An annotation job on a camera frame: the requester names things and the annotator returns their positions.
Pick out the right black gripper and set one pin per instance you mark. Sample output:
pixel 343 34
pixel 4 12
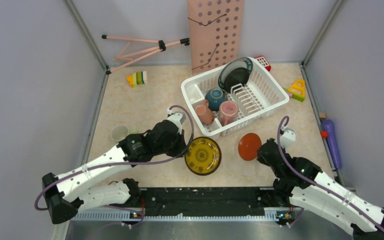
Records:
pixel 260 157

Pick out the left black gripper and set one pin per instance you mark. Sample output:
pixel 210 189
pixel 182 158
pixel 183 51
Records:
pixel 182 145

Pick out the red bowl yellow rim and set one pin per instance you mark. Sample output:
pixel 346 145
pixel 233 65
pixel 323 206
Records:
pixel 248 146

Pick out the yellow patterned plate black rim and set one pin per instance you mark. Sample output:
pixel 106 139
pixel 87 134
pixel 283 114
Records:
pixel 204 156

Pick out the light green mug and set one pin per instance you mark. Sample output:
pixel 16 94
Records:
pixel 120 132

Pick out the orange dotted mug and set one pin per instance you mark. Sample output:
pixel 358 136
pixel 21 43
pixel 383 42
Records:
pixel 204 113

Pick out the pink glass mug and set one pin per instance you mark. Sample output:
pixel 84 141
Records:
pixel 228 111

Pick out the white plastic dish rack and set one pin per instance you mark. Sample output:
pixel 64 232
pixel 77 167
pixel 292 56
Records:
pixel 261 97

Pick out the black small plate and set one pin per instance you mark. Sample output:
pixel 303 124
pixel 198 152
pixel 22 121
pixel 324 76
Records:
pixel 237 76

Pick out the white plate green rim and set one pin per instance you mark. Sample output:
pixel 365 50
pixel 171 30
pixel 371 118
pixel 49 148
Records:
pixel 242 62

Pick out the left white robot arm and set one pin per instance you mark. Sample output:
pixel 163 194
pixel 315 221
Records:
pixel 65 195

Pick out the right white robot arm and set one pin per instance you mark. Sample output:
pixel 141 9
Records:
pixel 301 183

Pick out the stacked coloured toy blocks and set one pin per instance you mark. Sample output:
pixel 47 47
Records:
pixel 136 79

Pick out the small wooden block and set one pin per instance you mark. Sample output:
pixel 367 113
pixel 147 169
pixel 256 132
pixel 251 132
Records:
pixel 322 116

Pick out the yellow green toy block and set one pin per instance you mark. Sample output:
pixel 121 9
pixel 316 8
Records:
pixel 298 90

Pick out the red toy basket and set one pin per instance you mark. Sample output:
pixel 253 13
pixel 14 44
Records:
pixel 264 62

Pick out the pink perforated board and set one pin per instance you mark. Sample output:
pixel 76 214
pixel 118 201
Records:
pixel 214 32

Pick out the purple handle tool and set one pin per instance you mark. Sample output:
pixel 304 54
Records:
pixel 328 133

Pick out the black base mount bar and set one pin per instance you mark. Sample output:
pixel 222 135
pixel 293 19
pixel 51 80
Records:
pixel 205 201

